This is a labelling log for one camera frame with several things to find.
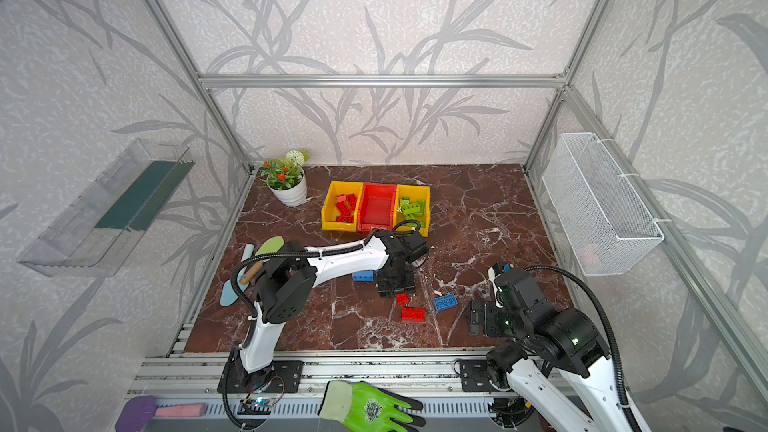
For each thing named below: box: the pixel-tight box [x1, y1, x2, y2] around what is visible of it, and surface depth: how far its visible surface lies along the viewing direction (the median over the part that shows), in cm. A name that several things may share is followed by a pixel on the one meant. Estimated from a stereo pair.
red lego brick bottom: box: [402, 307, 425, 322], surface depth 84 cm
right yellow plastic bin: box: [394, 184, 431, 237], surface depth 107 cm
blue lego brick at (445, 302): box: [433, 294, 458, 312], surface depth 86 cm
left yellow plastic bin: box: [321, 180, 364, 233], surface depth 107 cm
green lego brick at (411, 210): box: [402, 203, 421, 219], surface depth 104 cm
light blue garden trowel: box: [220, 244, 254, 307], surface depth 90 cm
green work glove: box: [318, 380, 426, 432], surface depth 70 cm
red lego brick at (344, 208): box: [336, 201, 352, 216], surface depth 107 cm
